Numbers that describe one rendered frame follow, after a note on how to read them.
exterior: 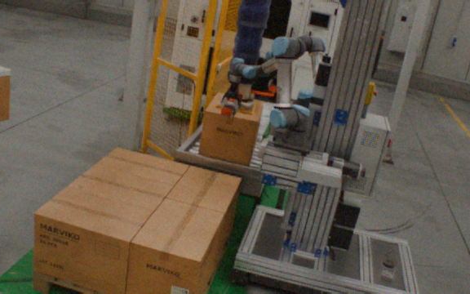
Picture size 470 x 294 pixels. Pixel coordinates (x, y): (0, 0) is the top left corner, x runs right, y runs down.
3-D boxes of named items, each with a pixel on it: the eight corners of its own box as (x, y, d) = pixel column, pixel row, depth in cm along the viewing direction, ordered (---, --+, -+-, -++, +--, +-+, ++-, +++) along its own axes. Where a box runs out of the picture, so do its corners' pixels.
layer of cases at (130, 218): (113, 193, 400) (117, 146, 387) (232, 224, 387) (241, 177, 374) (33, 270, 289) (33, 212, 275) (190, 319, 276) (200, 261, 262)
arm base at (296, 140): (306, 140, 322) (309, 126, 318) (304, 148, 308) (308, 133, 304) (283, 135, 324) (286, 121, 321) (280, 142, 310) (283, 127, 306)
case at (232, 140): (210, 135, 445) (218, 91, 431) (255, 145, 442) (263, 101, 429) (197, 160, 389) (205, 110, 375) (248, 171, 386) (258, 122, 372)
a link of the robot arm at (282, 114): (299, 128, 303) (302, 37, 294) (281, 130, 294) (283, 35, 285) (285, 126, 312) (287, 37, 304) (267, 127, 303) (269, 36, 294)
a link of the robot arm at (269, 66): (311, 35, 303) (262, 65, 341) (298, 34, 296) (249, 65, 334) (316, 53, 301) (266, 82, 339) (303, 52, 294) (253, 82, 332)
